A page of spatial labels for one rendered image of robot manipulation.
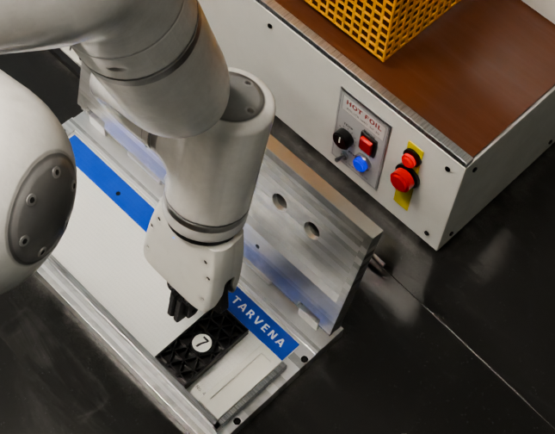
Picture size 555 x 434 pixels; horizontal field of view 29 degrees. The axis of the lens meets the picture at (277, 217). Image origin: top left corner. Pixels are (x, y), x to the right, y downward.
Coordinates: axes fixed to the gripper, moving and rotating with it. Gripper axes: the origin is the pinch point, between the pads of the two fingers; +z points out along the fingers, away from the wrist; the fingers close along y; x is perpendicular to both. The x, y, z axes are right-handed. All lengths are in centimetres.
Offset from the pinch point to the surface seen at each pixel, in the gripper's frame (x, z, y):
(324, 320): 11.0, 0.8, 11.3
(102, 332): -5.8, 7.8, -5.9
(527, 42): 43.9, -20.4, 6.9
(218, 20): 27.9, -7.7, -25.3
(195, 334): 0.9, 5.4, 1.8
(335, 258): 12.4, -7.3, 9.1
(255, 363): 3.3, 5.0, 8.9
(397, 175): 26.1, -8.7, 6.1
